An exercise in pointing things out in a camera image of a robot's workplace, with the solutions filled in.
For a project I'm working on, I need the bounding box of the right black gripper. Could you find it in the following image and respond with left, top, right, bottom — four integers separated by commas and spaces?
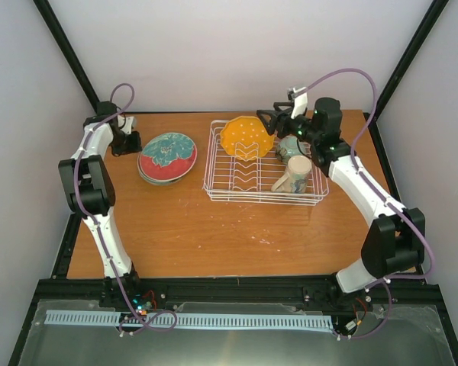
256, 103, 319, 145

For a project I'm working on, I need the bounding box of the orange dotted plate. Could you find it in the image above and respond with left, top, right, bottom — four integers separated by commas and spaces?
220, 116, 275, 162

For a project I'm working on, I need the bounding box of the mint green floral bowl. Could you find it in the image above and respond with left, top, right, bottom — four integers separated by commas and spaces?
275, 136, 302, 165

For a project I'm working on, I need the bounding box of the red teal patterned plate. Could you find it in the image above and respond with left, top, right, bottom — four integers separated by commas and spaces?
137, 132, 198, 181

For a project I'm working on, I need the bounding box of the cream dragon mug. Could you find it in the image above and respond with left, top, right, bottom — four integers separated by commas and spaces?
271, 156, 312, 194

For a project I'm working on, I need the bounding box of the white bottom plate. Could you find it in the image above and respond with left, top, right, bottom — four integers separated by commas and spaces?
137, 161, 183, 186

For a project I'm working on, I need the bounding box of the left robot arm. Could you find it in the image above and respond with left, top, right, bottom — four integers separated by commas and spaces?
58, 101, 141, 278

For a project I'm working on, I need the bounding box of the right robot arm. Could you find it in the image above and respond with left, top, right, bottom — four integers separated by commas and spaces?
256, 98, 426, 294

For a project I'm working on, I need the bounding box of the metal front panel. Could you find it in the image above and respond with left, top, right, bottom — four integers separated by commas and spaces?
9, 300, 458, 365

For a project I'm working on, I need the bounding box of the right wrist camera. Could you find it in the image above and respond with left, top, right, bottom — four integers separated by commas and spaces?
287, 87, 308, 119

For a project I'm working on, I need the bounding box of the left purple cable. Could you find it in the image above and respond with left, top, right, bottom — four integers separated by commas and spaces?
73, 83, 178, 336

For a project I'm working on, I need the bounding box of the purple cable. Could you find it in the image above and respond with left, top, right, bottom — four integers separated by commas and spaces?
73, 83, 178, 336
293, 67, 436, 341

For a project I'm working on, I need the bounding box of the white wire dish rack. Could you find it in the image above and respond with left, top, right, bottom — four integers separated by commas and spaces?
203, 120, 330, 206

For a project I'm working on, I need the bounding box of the left black frame post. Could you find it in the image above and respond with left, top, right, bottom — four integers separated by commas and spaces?
33, 0, 100, 111

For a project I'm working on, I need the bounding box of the black frame post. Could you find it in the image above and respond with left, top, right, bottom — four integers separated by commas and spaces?
369, 0, 450, 119
33, 0, 100, 111

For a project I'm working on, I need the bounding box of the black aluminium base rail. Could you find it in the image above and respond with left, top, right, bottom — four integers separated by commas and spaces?
31, 276, 446, 315

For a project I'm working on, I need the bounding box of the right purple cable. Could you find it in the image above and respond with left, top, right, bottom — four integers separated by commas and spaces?
293, 67, 436, 341

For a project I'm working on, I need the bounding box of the light blue cable duct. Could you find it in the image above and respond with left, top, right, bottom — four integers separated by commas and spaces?
44, 310, 333, 332

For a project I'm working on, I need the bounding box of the right black frame post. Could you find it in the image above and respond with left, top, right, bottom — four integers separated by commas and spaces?
369, 0, 450, 119

